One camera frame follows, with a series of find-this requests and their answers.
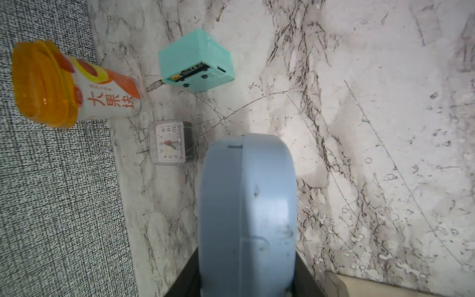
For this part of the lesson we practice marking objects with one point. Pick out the orange lid drink cup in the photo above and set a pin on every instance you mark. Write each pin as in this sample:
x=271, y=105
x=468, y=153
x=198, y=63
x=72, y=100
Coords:
x=58, y=90

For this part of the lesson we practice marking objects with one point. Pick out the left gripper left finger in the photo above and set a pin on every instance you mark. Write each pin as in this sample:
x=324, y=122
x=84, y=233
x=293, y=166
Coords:
x=188, y=283

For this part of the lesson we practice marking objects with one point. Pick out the mint green cube clock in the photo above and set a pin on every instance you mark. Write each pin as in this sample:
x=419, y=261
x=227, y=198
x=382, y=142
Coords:
x=196, y=63

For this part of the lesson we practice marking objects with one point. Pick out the small clear alarm clock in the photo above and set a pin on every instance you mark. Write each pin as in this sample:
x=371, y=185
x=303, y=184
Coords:
x=171, y=142

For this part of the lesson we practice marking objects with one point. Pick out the cream canvas bag orange handles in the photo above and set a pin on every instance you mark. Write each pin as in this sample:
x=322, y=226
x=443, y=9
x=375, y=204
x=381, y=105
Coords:
x=335, y=285

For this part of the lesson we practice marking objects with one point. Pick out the light blue round alarm clock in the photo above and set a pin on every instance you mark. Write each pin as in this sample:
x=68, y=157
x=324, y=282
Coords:
x=247, y=218

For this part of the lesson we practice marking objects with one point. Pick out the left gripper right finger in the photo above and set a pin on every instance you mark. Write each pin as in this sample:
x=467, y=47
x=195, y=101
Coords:
x=304, y=284

